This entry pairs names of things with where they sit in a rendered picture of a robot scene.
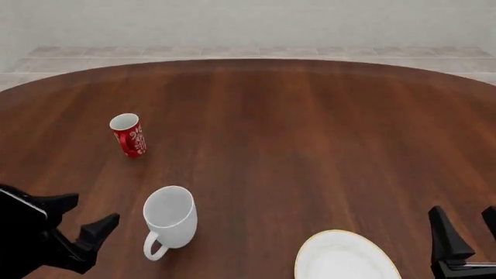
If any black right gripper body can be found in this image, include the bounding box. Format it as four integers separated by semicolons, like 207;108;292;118
431;260;496;279

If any red mug with white pattern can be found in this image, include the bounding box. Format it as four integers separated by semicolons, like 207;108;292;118
108;112;148;160

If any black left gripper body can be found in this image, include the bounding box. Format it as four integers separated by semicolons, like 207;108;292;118
47;224;95;275

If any white plate with gold rim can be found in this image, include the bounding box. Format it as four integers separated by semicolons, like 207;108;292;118
294;229;403;279

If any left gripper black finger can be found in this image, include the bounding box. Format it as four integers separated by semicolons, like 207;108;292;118
37;192;80;226
74;212;121;264

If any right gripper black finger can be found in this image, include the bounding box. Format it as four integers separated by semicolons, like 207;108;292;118
427;205;477;264
480;205;496;234

